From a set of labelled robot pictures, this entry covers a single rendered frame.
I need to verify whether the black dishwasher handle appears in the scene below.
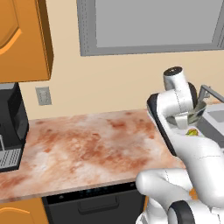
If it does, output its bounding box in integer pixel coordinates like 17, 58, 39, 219
77, 195, 120, 215

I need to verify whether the grey wall socket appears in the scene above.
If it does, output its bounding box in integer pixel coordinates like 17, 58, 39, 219
35, 86, 53, 107

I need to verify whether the black dishwasher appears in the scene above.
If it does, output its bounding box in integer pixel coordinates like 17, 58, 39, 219
41, 181, 147, 224

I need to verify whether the yellow green pear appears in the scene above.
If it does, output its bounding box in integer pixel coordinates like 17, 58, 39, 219
185, 129, 200, 137

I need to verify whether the grey metal bowl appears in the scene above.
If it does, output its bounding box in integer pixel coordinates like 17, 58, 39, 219
186, 100, 207, 125

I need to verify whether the orange base cupboard door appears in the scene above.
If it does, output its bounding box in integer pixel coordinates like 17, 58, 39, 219
0, 197, 50, 224
188, 187, 199, 201

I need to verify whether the grey tap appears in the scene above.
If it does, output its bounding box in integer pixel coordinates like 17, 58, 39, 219
197, 84, 224, 105

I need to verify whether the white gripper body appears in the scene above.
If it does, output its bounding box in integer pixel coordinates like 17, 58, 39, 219
174, 114, 191, 130

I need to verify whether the grey sink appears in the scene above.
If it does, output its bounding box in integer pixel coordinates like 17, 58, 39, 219
195, 102, 224, 148

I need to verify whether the black coffee machine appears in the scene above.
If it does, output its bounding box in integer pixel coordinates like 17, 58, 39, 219
0, 82, 30, 173

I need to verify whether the orange wall cupboard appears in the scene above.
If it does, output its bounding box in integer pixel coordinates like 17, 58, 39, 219
0, 0, 54, 84

